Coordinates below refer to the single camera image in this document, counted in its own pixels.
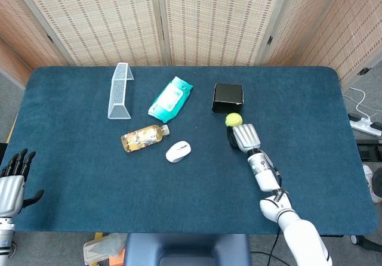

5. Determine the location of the woven folding screen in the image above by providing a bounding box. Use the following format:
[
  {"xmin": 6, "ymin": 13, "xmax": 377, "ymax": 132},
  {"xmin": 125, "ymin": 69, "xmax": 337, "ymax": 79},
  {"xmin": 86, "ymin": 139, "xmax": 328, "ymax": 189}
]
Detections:
[{"xmin": 0, "ymin": 0, "xmax": 382, "ymax": 88}]

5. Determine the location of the black open box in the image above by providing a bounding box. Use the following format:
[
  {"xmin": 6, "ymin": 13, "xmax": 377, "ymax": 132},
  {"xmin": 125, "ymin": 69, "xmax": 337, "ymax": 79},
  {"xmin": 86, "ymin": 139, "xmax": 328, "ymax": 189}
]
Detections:
[{"xmin": 211, "ymin": 82, "xmax": 245, "ymax": 116}]

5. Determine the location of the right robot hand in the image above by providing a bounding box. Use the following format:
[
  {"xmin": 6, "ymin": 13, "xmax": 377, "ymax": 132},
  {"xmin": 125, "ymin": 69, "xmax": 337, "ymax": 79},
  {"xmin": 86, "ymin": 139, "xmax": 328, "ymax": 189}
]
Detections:
[{"xmin": 226, "ymin": 123, "xmax": 262, "ymax": 154}]

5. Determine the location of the yellow tennis ball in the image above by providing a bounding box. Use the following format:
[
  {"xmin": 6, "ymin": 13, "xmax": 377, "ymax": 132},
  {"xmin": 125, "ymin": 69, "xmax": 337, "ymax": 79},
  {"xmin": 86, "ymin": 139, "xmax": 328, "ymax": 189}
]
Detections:
[{"xmin": 224, "ymin": 112, "xmax": 243, "ymax": 128}]

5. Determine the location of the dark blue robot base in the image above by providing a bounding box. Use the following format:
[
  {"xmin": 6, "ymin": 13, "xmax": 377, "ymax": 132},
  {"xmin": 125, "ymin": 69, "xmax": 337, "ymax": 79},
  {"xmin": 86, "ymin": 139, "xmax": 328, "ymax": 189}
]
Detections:
[{"xmin": 123, "ymin": 233, "xmax": 252, "ymax": 266}]

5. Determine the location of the white power strip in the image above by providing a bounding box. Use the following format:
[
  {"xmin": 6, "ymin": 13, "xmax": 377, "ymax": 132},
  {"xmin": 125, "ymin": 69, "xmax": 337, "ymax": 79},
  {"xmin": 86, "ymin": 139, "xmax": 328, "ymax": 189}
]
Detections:
[{"xmin": 349, "ymin": 116, "xmax": 382, "ymax": 137}]

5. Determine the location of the amber drink bottle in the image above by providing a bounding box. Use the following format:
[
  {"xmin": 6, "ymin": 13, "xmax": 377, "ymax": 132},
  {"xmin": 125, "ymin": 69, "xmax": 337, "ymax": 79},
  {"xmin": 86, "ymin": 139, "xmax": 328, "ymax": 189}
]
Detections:
[{"xmin": 121, "ymin": 123, "xmax": 171, "ymax": 153}]

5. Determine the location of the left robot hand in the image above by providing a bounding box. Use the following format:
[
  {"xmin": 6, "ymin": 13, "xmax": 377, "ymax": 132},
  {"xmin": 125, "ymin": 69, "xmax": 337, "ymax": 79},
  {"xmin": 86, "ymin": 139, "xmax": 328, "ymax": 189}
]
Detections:
[{"xmin": 0, "ymin": 149, "xmax": 45, "ymax": 218}]

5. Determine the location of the blue table mat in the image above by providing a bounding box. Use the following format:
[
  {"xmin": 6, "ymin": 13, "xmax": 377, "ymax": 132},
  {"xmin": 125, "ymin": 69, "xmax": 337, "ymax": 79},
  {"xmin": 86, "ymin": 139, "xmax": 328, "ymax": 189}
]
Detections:
[{"xmin": 0, "ymin": 66, "xmax": 377, "ymax": 236}]

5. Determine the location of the clear plastic bag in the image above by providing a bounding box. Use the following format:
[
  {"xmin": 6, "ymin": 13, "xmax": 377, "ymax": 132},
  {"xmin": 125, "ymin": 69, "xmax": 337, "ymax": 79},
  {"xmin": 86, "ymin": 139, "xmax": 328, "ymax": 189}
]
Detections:
[{"xmin": 82, "ymin": 233, "xmax": 128, "ymax": 264}]

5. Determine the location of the teal wet wipes pack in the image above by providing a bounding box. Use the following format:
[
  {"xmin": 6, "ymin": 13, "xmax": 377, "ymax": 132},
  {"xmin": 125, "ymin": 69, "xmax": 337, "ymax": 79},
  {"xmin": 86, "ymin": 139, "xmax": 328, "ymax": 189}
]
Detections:
[{"xmin": 147, "ymin": 76, "xmax": 194, "ymax": 123}]

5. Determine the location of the white sneaker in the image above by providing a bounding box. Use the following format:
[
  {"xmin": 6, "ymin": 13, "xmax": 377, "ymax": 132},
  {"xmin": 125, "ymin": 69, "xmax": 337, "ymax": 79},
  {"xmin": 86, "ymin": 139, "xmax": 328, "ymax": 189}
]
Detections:
[{"xmin": 362, "ymin": 163, "xmax": 380, "ymax": 203}]

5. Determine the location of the white mesh rack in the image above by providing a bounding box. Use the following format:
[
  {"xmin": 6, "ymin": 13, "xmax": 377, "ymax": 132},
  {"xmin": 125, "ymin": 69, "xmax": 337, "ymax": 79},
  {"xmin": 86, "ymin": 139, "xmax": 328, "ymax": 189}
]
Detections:
[{"xmin": 107, "ymin": 62, "xmax": 135, "ymax": 120}]

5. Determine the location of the black floor cable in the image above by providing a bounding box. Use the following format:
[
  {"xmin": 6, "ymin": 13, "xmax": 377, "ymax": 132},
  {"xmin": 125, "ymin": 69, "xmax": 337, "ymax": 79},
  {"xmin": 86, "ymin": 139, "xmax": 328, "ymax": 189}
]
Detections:
[{"xmin": 249, "ymin": 230, "xmax": 290, "ymax": 266}]

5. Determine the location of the white cable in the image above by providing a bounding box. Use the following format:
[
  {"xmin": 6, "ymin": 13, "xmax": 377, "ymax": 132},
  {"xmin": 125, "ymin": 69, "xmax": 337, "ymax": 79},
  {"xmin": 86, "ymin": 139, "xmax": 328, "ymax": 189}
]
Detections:
[{"xmin": 342, "ymin": 86, "xmax": 382, "ymax": 118}]

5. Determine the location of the white computer mouse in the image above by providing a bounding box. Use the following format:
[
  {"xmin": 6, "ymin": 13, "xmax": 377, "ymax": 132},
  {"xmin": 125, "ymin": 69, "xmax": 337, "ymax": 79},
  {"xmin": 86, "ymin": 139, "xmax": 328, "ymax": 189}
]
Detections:
[{"xmin": 165, "ymin": 140, "xmax": 192, "ymax": 163}]

